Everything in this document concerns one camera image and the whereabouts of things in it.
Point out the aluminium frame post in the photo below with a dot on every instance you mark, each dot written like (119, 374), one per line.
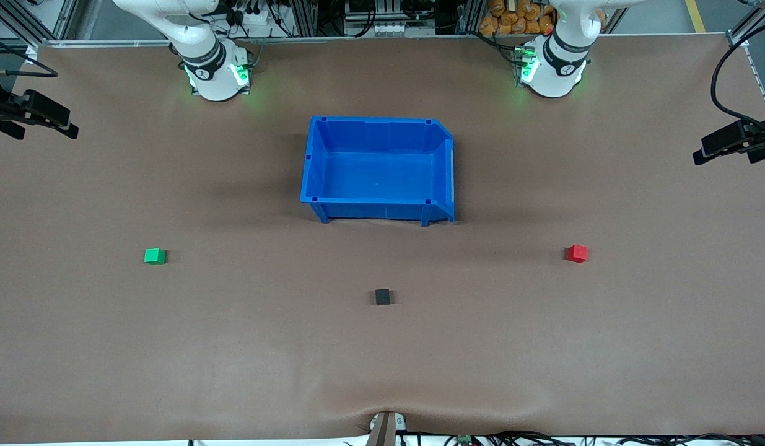
(472, 15)
(305, 18)

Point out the red cube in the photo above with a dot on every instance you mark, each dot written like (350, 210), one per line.
(577, 253)

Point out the small green connector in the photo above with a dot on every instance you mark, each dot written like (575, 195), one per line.
(464, 440)

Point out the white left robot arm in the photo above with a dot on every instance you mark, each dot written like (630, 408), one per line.
(552, 74)

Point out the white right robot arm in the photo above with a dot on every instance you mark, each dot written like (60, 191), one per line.
(212, 74)

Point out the white power strip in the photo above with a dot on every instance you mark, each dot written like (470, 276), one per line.
(264, 25)

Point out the aluminium frame profile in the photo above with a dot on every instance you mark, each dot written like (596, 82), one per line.
(744, 31)
(17, 25)

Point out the blue plastic bin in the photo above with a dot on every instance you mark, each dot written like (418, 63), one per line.
(376, 176)

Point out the black electronics box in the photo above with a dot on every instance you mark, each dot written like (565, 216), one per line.
(391, 28)

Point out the brown table mat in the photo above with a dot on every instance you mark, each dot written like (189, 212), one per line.
(233, 347)

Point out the orange packets pile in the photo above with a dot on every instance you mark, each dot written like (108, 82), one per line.
(503, 18)

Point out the green cube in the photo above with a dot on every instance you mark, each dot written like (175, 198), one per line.
(154, 256)

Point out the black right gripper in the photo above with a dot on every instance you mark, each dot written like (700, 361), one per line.
(4, 109)

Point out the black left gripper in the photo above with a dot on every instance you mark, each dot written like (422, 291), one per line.
(762, 140)

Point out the black cube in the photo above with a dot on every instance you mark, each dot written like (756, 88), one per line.
(383, 297)

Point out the aluminium table edge rail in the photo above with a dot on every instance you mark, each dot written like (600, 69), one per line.
(357, 38)

